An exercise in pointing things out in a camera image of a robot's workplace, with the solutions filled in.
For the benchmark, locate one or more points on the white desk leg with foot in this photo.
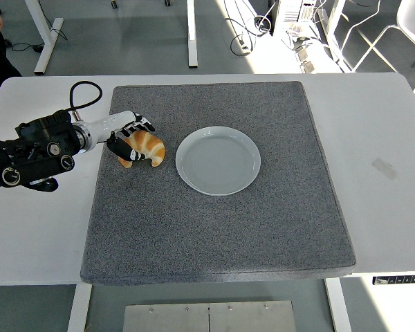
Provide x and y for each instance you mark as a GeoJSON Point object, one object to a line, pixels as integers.
{"type": "Point", "coordinates": [46, 34]}

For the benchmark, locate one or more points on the grey metal plate with screws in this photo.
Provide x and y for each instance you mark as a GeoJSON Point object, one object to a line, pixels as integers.
{"type": "Point", "coordinates": [209, 316]}

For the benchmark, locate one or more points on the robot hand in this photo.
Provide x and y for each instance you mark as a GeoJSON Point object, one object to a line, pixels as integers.
{"type": "Point", "coordinates": [107, 126]}

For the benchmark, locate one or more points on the white slanted frame leg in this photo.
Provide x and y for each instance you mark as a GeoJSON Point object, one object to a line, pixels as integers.
{"type": "Point", "coordinates": [333, 38]}

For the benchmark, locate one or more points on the white chair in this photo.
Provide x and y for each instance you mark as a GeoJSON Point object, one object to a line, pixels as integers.
{"type": "Point", "coordinates": [408, 20]}

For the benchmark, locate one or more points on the grey round plate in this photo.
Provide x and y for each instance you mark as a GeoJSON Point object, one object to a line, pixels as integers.
{"type": "Point", "coordinates": [218, 162]}

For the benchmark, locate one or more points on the grey speckled mat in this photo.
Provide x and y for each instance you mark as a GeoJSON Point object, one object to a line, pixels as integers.
{"type": "Point", "coordinates": [214, 221]}

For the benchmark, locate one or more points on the white computer tower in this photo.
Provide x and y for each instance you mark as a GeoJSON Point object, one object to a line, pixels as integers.
{"type": "Point", "coordinates": [294, 15]}

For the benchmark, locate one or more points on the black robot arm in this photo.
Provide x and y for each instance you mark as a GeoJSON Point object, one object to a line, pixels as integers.
{"type": "Point", "coordinates": [38, 152]}

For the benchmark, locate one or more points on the white table leg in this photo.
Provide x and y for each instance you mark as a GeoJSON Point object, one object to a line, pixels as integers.
{"type": "Point", "coordinates": [338, 304]}
{"type": "Point", "coordinates": [79, 307]}

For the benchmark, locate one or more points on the croissant bread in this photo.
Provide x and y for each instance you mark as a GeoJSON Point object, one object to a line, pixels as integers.
{"type": "Point", "coordinates": [152, 145]}

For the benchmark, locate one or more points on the table height control panel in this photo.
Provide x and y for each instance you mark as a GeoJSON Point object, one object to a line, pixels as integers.
{"type": "Point", "coordinates": [401, 280]}

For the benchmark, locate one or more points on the white straight desk leg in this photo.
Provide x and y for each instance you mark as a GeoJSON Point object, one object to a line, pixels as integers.
{"type": "Point", "coordinates": [192, 34]}

